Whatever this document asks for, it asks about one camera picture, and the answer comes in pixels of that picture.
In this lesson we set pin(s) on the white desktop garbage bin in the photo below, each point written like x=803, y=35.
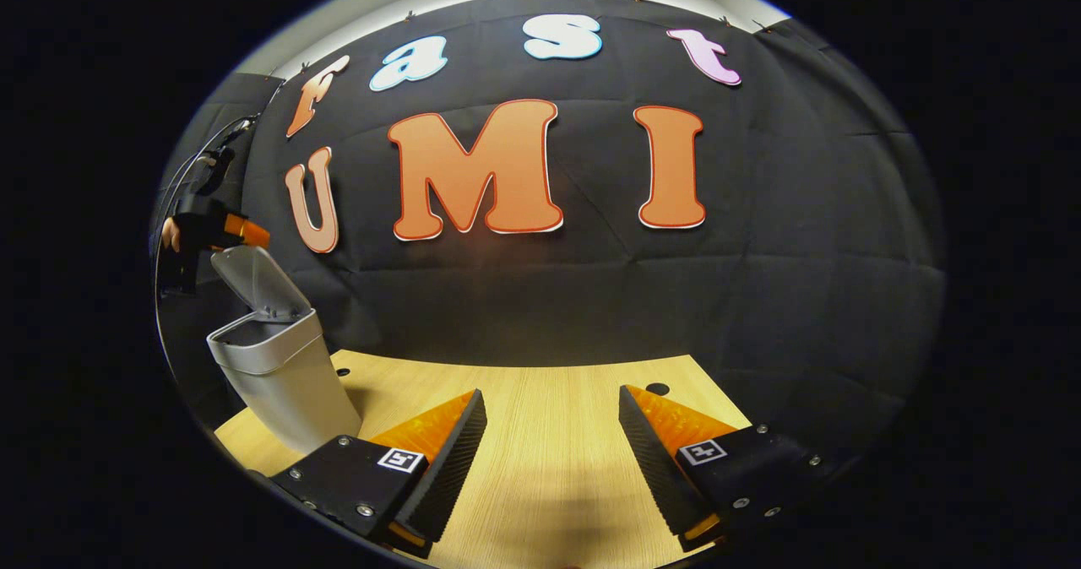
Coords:
x=287, y=383

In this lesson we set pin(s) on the large round black desk grommet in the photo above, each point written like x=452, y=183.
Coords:
x=657, y=389

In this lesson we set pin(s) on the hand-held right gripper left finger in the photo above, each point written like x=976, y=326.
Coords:
x=448, y=476

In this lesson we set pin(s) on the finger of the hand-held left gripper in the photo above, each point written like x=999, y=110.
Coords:
x=249, y=233

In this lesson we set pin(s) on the wooden desktop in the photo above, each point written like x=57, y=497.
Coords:
x=549, y=434

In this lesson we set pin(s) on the black backdrop cloth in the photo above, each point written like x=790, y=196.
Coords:
x=760, y=299

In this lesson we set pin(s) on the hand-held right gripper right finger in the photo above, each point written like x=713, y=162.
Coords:
x=654, y=468

